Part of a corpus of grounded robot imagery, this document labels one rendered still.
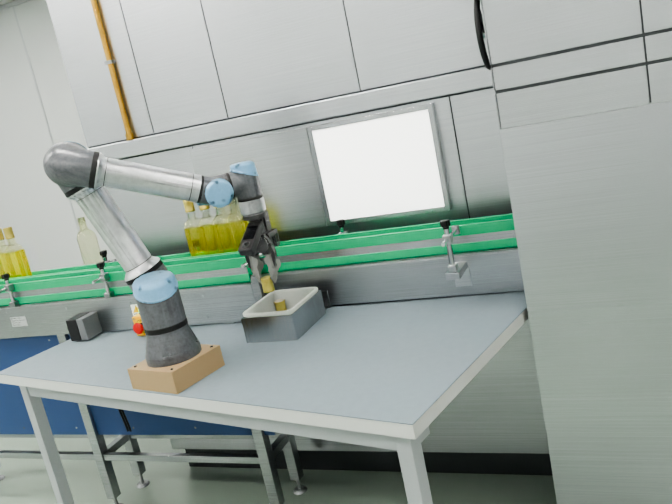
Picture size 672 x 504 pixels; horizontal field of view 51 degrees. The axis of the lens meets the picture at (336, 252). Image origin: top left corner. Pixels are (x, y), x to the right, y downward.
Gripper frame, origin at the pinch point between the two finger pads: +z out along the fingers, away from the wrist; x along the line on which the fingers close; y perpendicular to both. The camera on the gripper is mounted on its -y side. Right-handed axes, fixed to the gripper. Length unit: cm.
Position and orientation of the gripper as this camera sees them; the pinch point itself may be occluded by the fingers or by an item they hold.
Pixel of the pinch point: (266, 280)
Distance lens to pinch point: 213.1
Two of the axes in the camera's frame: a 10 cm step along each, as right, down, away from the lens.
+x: -9.1, 1.1, 4.0
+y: 3.6, -2.8, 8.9
